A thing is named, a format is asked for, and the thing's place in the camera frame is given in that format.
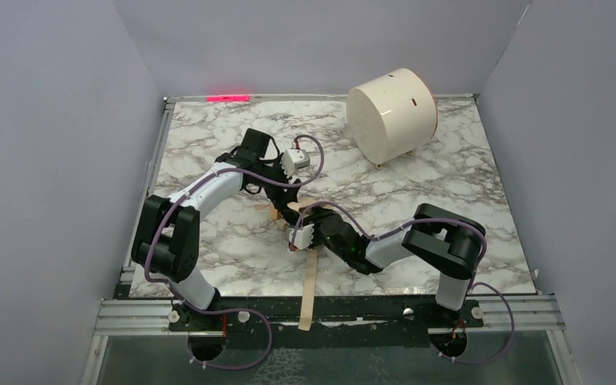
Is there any cream cylindrical umbrella stand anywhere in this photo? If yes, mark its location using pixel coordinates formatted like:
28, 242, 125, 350
346, 68, 439, 166

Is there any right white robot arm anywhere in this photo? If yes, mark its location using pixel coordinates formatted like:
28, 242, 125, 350
287, 201, 487, 311

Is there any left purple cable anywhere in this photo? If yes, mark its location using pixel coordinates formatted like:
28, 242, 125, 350
143, 133, 326, 372

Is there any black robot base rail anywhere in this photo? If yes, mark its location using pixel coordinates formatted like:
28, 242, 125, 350
168, 295, 484, 358

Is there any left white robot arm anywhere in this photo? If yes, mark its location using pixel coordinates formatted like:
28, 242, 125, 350
131, 128, 310, 314

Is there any pink tape strip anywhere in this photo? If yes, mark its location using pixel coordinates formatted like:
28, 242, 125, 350
205, 95, 250, 103

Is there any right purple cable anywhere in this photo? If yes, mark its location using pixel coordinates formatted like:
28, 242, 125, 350
288, 200, 517, 367

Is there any purple cable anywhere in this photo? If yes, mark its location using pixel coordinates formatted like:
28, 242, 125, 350
288, 200, 517, 367
143, 133, 326, 372

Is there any beige folding umbrella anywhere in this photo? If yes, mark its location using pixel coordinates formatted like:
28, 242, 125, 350
253, 198, 318, 332

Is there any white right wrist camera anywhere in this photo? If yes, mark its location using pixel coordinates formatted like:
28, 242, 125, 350
287, 224, 314, 252

